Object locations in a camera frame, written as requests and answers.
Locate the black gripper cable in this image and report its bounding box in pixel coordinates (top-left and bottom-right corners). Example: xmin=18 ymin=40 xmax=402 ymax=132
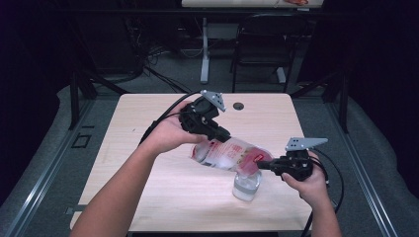
xmin=137 ymin=91 xmax=202 ymax=146
xmin=300 ymin=147 xmax=346 ymax=237

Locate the square floor socket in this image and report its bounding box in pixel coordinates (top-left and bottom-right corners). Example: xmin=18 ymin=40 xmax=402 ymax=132
xmin=71 ymin=132 xmax=92 ymax=149

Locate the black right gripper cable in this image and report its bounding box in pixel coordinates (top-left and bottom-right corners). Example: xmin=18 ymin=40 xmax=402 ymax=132
xmin=300 ymin=147 xmax=346 ymax=237

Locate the white translucent cup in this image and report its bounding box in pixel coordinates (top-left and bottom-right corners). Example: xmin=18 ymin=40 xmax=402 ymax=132
xmin=231 ymin=170 xmax=263 ymax=202

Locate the aluminium floor rail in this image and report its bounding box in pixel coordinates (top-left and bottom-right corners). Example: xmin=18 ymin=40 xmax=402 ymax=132
xmin=324 ymin=100 xmax=400 ymax=237
xmin=4 ymin=98 xmax=95 ymax=237

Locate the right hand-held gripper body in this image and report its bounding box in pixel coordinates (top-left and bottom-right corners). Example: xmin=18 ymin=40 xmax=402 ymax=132
xmin=280 ymin=136 xmax=329 ymax=182

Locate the tangle of floor cables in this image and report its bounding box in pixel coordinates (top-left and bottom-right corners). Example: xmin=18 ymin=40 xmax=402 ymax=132
xmin=123 ymin=14 xmax=194 ymax=95

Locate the clear red-printed plastic pouch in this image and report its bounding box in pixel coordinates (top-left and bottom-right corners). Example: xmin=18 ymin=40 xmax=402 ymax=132
xmin=191 ymin=137 xmax=275 ymax=181

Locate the person's left hand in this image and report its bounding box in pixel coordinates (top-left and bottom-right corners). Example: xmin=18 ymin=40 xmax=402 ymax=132
xmin=141 ymin=100 xmax=209 ymax=155

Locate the black folding chair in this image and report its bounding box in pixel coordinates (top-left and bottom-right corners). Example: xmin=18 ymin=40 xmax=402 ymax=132
xmin=229 ymin=13 xmax=311 ymax=95

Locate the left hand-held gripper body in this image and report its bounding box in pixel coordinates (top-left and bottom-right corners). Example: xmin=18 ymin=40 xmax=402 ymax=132
xmin=179 ymin=89 xmax=226 ymax=136

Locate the white-legged background desk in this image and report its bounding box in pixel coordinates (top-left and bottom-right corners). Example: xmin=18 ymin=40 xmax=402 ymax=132
xmin=181 ymin=0 xmax=325 ymax=85

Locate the black metal stand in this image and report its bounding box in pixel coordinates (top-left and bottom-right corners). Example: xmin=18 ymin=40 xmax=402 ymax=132
xmin=290 ymin=69 xmax=351 ymax=134
xmin=68 ymin=69 xmax=130 ymax=130

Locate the grey metal bracket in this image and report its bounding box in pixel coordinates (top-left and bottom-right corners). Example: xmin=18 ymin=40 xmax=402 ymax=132
xmin=64 ymin=205 xmax=85 ymax=215

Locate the person's right hand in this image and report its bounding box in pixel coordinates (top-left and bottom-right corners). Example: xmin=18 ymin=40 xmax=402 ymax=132
xmin=282 ymin=151 xmax=330 ymax=208

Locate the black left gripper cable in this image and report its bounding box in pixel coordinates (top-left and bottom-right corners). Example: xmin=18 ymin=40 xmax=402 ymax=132
xmin=137 ymin=91 xmax=202 ymax=146

